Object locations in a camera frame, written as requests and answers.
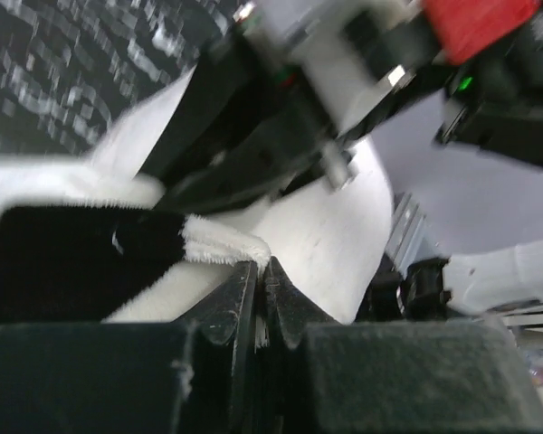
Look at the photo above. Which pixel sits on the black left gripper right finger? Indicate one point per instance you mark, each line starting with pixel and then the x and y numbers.
pixel 412 367

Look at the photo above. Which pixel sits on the black white striped pillowcase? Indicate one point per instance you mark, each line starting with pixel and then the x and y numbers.
pixel 82 263

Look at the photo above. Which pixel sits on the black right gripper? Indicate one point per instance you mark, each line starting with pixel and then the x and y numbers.
pixel 277 102

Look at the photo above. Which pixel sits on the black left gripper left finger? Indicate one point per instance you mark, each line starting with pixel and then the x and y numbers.
pixel 193 375

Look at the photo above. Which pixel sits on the white pillow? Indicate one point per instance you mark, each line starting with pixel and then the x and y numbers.
pixel 329 244

